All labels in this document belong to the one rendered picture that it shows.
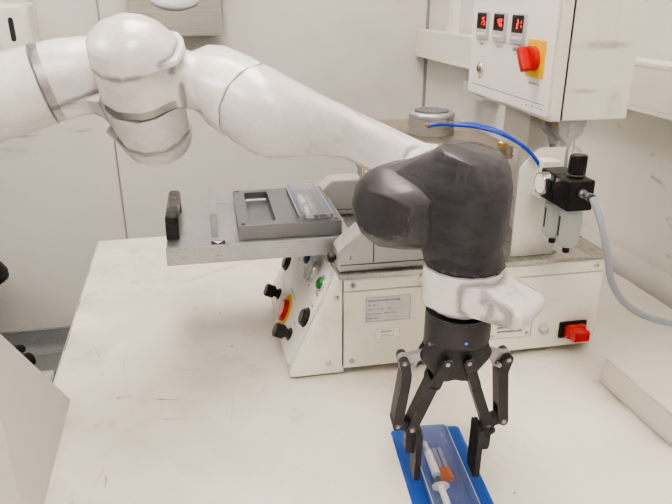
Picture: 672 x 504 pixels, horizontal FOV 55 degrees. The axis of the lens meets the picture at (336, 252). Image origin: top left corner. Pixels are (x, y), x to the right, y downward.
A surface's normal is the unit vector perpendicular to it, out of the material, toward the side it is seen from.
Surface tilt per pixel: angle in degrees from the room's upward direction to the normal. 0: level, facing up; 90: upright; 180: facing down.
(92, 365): 0
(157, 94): 110
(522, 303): 19
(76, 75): 78
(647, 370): 0
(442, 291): 89
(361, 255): 90
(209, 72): 53
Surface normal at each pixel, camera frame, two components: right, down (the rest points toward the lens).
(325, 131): 0.46, 0.56
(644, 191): -0.97, 0.08
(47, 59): 0.13, -0.37
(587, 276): 0.19, 0.36
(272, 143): 0.09, 0.76
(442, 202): -0.77, 0.19
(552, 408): 0.00, -0.93
